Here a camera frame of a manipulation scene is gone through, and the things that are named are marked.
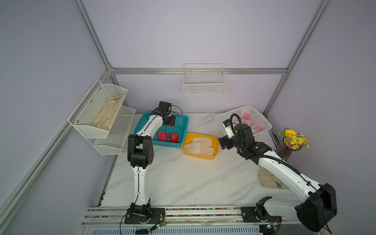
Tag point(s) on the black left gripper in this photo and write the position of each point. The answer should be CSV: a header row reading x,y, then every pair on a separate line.
x,y
172,122

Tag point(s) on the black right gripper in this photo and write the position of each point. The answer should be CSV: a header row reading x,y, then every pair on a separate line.
x,y
226,139

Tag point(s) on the white foam net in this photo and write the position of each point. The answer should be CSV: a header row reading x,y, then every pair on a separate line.
x,y
203,141
207,151
193,148

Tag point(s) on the netted red apple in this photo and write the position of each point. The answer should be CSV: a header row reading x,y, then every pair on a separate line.
x,y
162,136
174,138

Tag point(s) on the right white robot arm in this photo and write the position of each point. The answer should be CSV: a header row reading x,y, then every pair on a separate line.
x,y
317,203

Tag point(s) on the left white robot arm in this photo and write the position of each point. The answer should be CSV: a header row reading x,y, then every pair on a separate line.
x,y
140,154

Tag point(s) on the teal plastic perforated basket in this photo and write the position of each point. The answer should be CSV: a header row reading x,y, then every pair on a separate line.
x,y
180,128

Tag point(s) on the yellow plastic tub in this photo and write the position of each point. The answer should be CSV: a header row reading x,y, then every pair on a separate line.
x,y
189,139

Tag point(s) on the netted apple top back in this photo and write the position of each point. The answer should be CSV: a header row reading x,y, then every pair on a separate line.
x,y
246,115

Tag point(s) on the white plastic perforated basket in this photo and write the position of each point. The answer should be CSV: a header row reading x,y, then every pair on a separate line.
x,y
257,117

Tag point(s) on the beige work glove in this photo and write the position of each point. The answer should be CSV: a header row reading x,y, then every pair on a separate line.
x,y
269,180

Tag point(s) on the dark glass vase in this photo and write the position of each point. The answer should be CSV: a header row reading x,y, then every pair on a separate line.
x,y
284,152

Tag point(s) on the beige cloth in shelf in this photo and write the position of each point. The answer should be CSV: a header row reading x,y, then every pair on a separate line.
x,y
108,112

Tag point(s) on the yellow flower bouquet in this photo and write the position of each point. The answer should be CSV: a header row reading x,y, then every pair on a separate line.
x,y
294,140

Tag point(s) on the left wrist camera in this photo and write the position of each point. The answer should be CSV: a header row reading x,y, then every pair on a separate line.
x,y
165,106

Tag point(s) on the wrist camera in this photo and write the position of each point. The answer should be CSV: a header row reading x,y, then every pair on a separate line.
x,y
165,106
228,128

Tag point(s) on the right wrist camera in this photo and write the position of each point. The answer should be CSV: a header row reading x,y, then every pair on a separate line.
x,y
228,128

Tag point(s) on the white wire wall basket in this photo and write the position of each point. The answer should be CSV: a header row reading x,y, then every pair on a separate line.
x,y
204,79

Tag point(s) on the white two-tier wire shelf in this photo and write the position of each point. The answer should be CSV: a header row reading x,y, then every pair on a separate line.
x,y
105,142

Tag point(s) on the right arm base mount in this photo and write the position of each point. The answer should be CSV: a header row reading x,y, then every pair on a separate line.
x,y
258,213

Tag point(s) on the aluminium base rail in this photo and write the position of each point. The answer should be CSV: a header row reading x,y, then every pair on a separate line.
x,y
186,220

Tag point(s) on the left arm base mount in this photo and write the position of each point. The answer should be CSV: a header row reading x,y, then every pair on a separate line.
x,y
144,214

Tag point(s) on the aluminium frame structure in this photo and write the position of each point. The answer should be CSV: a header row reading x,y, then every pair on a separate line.
x,y
22,191

